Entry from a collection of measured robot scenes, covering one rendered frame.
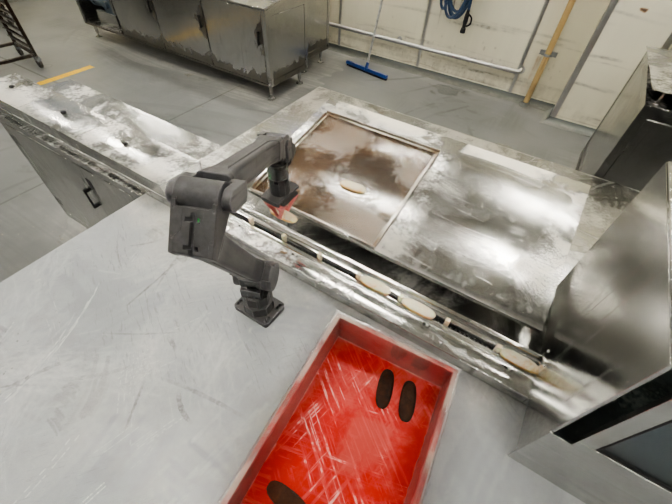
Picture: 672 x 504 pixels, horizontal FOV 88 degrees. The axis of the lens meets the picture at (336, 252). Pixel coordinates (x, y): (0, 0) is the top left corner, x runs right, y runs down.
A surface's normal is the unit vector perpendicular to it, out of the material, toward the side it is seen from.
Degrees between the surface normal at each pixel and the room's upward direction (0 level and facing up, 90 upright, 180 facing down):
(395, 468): 0
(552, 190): 10
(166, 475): 0
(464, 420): 0
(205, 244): 51
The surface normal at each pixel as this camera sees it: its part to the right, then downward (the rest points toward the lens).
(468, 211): -0.05, -0.55
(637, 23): -0.54, 0.62
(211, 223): -0.11, 0.16
